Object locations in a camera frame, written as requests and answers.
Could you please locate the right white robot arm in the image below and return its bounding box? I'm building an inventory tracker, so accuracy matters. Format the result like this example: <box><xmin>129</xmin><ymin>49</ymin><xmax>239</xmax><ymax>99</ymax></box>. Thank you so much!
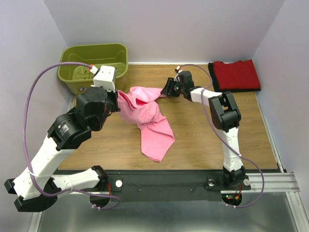
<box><xmin>161</xmin><ymin>68</ymin><xmax>245</xmax><ymax>187</ymax></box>

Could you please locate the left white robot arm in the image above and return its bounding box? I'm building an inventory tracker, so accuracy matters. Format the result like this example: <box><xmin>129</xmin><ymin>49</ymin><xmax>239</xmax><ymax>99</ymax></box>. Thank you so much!
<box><xmin>4</xmin><ymin>87</ymin><xmax>120</xmax><ymax>212</ymax></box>

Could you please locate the purple cable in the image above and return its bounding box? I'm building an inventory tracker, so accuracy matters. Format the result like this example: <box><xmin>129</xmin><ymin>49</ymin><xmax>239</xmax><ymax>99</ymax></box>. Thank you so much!
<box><xmin>22</xmin><ymin>62</ymin><xmax>121</xmax><ymax>210</ymax></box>
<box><xmin>178</xmin><ymin>63</ymin><xmax>266</xmax><ymax>209</ymax></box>

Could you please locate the pink t shirt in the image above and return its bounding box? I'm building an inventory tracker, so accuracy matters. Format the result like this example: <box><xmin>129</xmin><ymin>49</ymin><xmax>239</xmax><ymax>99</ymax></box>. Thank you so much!
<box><xmin>118</xmin><ymin>86</ymin><xmax>175</xmax><ymax>162</ymax></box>

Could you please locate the green plastic basket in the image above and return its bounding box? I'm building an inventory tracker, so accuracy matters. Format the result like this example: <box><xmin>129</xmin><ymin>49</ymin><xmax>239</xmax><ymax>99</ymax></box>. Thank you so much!
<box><xmin>57</xmin><ymin>43</ymin><xmax>128</xmax><ymax>95</ymax></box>

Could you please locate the folded red t shirt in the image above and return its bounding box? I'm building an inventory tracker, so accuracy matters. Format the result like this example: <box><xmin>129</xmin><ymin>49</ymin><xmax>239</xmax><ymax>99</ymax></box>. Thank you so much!
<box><xmin>212</xmin><ymin>59</ymin><xmax>261</xmax><ymax>90</ymax></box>

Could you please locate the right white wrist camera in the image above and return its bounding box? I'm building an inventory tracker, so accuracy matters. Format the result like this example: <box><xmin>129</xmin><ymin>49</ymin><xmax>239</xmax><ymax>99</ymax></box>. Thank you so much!
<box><xmin>174</xmin><ymin>66</ymin><xmax>183</xmax><ymax>82</ymax></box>

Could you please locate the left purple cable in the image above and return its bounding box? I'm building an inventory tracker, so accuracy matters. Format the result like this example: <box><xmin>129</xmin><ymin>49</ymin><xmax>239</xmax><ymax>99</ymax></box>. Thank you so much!
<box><xmin>22</xmin><ymin>62</ymin><xmax>121</xmax><ymax>210</ymax></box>

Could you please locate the folded black t shirt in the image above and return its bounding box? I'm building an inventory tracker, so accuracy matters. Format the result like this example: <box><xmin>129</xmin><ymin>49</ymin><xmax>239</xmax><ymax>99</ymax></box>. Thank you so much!
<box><xmin>208</xmin><ymin>62</ymin><xmax>262</xmax><ymax>94</ymax></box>

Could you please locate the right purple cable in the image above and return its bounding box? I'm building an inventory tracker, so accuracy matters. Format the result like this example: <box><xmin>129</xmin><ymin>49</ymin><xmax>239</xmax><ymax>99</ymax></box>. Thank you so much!
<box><xmin>178</xmin><ymin>63</ymin><xmax>266</xmax><ymax>209</ymax></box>

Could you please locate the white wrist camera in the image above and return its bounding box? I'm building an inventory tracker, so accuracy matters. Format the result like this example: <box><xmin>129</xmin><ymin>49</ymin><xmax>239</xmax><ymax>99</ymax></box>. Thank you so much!
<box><xmin>174</xmin><ymin>66</ymin><xmax>183</xmax><ymax>82</ymax></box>
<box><xmin>90</xmin><ymin>65</ymin><xmax>117</xmax><ymax>92</ymax></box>

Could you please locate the aluminium frame rail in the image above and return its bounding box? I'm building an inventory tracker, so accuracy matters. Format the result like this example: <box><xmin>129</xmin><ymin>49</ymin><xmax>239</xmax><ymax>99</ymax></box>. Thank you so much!
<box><xmin>27</xmin><ymin>94</ymin><xmax>302</xmax><ymax>232</ymax></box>

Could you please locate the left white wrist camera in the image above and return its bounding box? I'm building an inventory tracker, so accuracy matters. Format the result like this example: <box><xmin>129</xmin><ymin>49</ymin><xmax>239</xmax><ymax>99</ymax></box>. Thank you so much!
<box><xmin>90</xmin><ymin>65</ymin><xmax>117</xmax><ymax>92</ymax></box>

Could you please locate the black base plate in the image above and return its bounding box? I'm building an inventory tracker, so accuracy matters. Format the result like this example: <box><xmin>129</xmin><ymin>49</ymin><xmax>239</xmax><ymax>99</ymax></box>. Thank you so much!
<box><xmin>107</xmin><ymin>170</ymin><xmax>251</xmax><ymax>203</ymax></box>

